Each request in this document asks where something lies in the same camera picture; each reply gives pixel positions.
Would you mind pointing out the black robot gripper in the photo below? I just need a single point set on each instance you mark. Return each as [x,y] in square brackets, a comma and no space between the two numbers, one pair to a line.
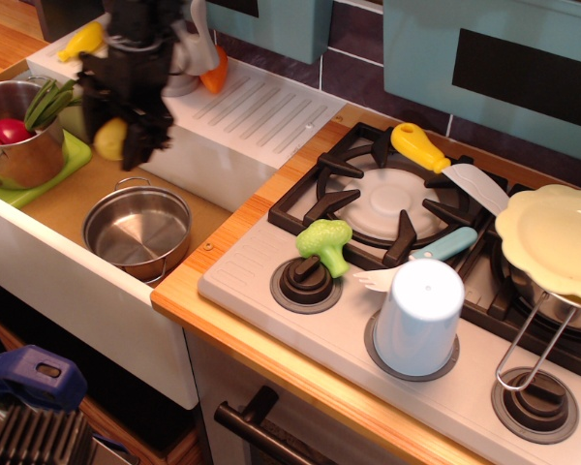
[128,83]

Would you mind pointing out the yellow toy potato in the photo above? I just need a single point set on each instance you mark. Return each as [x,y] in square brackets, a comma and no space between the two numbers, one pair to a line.
[109,139]

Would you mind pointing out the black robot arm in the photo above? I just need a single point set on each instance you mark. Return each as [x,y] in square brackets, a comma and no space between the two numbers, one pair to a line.
[142,23]

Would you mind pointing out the tall steel pot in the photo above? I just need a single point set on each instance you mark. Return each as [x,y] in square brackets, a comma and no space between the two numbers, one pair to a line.
[28,158]

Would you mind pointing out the small steel pot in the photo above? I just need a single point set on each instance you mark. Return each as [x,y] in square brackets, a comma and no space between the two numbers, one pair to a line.
[140,228]

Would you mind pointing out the green cutting board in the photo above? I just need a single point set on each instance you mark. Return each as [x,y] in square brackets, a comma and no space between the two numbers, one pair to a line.
[78,155]

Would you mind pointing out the green toy beans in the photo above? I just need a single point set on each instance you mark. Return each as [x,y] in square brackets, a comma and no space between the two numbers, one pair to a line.
[48,103]

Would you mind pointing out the yellow toy squash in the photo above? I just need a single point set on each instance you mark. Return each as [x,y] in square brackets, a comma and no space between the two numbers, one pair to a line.
[87,40]

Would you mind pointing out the grey toy faucet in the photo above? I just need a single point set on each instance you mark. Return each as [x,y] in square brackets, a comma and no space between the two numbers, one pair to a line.
[193,55]

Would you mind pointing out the orange toy pepper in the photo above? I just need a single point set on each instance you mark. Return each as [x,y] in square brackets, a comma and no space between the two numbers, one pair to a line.
[215,79]

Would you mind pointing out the white sink basin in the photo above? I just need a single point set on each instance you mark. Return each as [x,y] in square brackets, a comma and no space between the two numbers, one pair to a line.
[224,147]

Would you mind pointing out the red toy tomato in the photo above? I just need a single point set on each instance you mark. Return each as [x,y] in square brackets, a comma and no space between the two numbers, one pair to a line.
[13,131]

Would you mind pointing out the green toy broccoli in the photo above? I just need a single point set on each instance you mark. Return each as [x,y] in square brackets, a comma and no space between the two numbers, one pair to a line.
[326,239]

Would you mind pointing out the black left stove knob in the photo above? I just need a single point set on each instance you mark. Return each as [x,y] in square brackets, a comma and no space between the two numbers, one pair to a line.
[305,286]

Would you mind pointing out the black stove knob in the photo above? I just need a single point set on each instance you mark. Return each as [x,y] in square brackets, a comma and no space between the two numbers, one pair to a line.
[545,412]
[305,286]

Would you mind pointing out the black burner grate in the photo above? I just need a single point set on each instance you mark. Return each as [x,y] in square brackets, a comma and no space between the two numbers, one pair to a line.
[395,208]

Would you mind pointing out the blue clamp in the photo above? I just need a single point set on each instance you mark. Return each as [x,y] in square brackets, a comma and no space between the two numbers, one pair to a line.
[39,378]

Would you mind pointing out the white plastic cup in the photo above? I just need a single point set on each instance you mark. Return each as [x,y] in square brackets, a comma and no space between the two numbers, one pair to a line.
[415,332]

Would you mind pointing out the teal microwave cabinet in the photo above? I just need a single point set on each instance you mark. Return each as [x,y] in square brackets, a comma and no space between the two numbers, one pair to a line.
[512,66]

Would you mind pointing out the pale yellow plate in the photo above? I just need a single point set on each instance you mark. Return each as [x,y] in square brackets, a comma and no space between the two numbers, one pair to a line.
[541,236]

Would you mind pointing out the black right stove knob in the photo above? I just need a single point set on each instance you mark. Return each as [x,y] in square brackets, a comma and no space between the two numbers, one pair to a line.
[545,412]

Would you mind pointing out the teal wall cabinet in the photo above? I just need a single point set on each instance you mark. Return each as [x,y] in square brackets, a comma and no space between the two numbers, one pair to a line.
[296,29]

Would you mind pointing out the yellow handled toy knife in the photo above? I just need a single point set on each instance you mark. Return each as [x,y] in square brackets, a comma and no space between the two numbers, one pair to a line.
[412,142]

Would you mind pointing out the blue handled white fork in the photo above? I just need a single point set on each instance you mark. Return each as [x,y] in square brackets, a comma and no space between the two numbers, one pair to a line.
[442,249]

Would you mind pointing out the black oven door handle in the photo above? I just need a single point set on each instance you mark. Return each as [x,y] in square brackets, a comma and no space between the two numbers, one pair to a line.
[247,426]

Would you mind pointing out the steel saucepan with wire handle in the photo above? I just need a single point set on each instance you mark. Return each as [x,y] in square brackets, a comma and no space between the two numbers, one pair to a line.
[562,309]

